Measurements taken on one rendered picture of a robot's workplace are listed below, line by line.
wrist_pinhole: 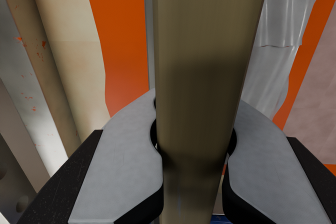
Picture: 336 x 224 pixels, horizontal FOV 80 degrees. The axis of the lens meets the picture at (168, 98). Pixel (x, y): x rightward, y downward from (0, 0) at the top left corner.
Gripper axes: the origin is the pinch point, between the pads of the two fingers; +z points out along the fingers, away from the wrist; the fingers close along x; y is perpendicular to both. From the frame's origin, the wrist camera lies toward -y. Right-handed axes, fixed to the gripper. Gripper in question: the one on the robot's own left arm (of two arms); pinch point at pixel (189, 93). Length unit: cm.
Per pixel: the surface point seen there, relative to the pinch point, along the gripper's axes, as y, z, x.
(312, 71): 2.8, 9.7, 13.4
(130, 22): -1.9, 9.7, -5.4
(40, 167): 148, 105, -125
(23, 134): 107, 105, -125
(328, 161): 16.4, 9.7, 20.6
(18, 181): 17.2, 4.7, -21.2
